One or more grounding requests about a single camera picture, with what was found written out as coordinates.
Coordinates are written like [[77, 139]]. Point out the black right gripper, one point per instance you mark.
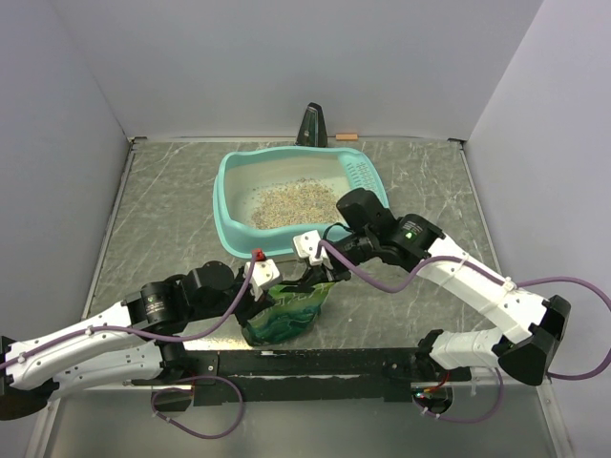
[[338, 275]]

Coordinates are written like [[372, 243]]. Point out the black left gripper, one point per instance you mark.
[[253, 308]]

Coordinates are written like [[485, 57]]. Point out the green litter bag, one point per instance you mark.
[[290, 314]]

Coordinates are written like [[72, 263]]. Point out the teal litter box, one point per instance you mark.
[[242, 174]]

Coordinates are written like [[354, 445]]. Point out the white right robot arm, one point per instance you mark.
[[527, 328]]

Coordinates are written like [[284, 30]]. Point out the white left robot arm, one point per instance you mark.
[[136, 339]]

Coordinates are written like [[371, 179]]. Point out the cat litter pile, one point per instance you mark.
[[304, 201]]

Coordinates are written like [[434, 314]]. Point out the small orange block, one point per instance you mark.
[[347, 137]]

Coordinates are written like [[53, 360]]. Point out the black metronome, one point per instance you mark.
[[313, 129]]

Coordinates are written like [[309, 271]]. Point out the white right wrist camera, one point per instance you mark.
[[307, 248]]

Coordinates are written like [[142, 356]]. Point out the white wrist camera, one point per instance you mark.
[[262, 272], [307, 248]]

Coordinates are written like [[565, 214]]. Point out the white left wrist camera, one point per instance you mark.
[[262, 272]]

